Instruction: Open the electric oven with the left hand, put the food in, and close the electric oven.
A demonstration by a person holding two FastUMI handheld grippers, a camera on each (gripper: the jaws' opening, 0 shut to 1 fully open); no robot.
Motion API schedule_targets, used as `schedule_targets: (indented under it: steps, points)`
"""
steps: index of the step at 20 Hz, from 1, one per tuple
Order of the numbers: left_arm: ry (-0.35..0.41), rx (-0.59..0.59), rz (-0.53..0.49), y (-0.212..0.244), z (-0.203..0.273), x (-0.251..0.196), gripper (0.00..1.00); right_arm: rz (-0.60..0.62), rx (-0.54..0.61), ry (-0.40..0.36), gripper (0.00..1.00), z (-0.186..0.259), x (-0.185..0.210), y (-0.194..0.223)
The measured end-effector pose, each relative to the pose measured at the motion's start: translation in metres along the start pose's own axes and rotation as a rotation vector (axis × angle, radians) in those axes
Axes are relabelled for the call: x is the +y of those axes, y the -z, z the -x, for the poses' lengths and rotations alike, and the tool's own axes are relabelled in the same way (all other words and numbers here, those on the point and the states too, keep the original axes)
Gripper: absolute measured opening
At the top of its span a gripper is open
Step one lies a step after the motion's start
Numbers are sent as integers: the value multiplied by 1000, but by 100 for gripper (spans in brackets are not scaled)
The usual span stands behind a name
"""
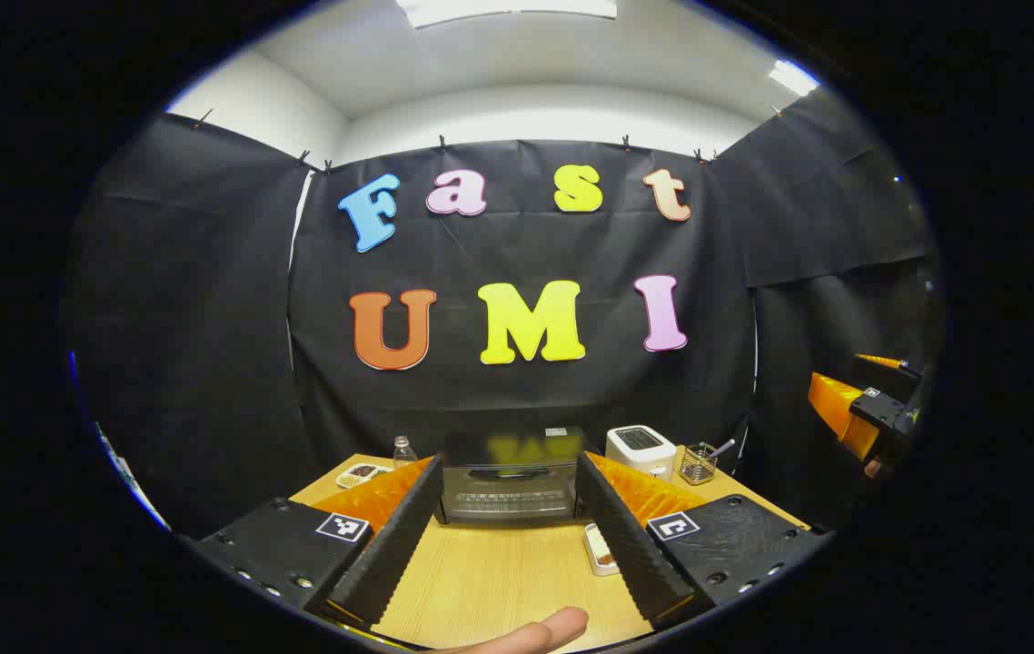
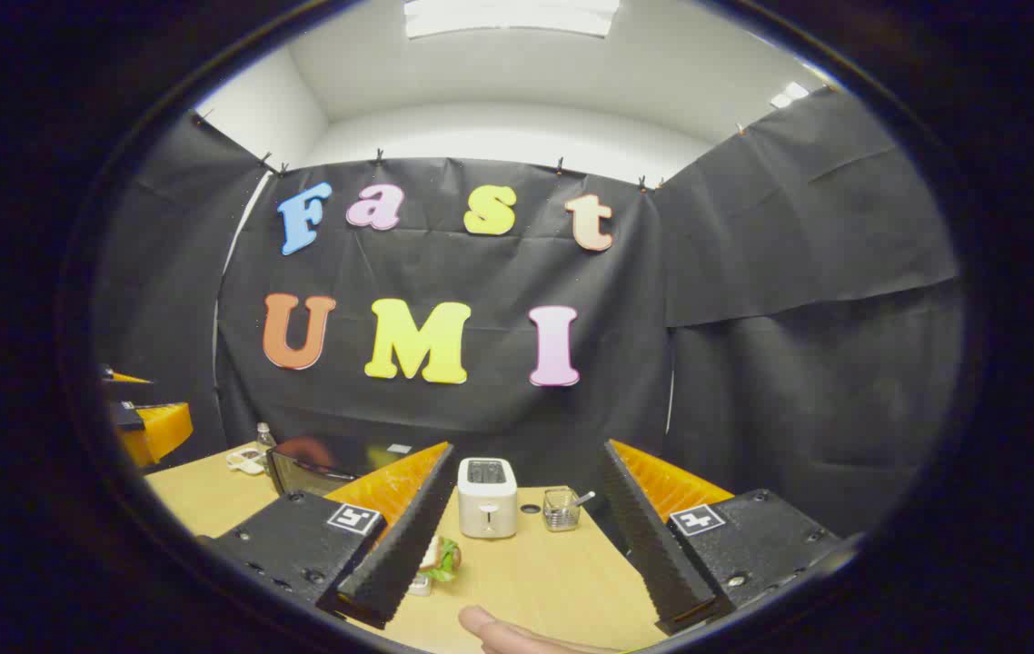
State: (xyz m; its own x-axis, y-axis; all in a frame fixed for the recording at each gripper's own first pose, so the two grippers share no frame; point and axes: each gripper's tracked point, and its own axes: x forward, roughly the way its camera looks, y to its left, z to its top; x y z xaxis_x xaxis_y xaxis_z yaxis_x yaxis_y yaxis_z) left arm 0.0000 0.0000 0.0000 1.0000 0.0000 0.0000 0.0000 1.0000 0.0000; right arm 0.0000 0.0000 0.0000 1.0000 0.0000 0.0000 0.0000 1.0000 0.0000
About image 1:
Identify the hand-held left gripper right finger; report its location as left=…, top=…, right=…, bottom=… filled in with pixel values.
left=574, top=451, right=832, bottom=631

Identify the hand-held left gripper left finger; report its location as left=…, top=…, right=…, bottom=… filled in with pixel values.
left=194, top=453, right=446, bottom=630

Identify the black electric oven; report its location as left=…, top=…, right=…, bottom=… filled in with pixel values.
left=433, top=427, right=592, bottom=528

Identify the white rectangular tray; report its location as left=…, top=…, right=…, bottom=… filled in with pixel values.
left=582, top=522, right=624, bottom=578

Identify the white divided snack dish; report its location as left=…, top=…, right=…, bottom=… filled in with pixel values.
left=336, top=462, right=392, bottom=490

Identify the white toaster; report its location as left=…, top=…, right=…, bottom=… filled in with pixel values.
left=605, top=424, right=678, bottom=482

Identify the small ceiling light panel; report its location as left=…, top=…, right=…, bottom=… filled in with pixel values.
left=767, top=59, right=820, bottom=97

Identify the large ceiling light panel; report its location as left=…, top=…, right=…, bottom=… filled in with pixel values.
left=394, top=0, right=618, bottom=29

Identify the wire mesh utensil holder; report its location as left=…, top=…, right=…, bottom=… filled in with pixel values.
left=680, top=442, right=720, bottom=485

